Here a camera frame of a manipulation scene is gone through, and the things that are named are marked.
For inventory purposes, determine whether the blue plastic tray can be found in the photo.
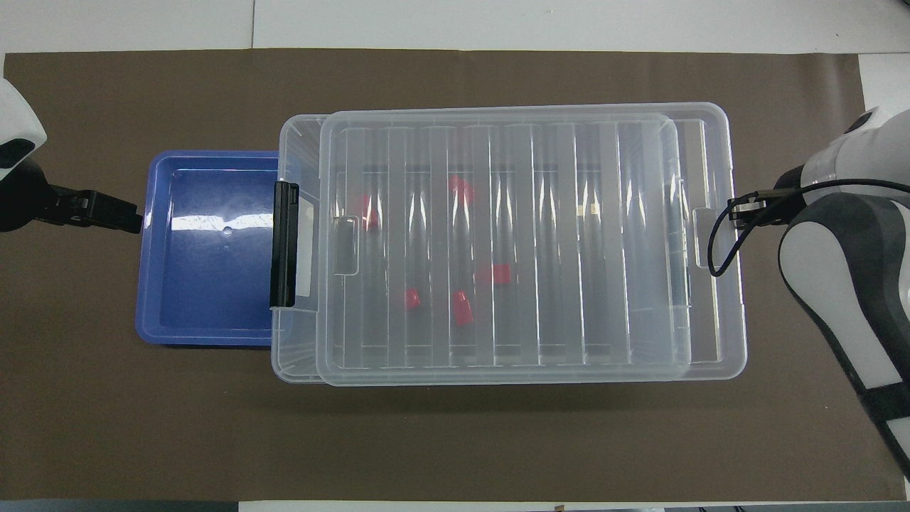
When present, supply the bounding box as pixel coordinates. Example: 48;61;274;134
135;150;285;347

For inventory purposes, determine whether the black box latch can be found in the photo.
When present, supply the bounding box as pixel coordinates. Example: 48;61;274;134
270;181;301;310

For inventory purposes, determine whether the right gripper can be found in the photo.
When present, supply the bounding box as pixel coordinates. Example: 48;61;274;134
735;166;809;229

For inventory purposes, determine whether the black cable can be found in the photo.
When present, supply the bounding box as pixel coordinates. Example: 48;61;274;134
707;178;910;278

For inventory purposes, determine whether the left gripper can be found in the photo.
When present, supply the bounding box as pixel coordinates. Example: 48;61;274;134
0;157;72;233

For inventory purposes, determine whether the clear plastic storage box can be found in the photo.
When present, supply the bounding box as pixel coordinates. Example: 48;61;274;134
270;102;749;385

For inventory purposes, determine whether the clear plastic box lid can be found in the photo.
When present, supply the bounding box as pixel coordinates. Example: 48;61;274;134
317;110;692;388

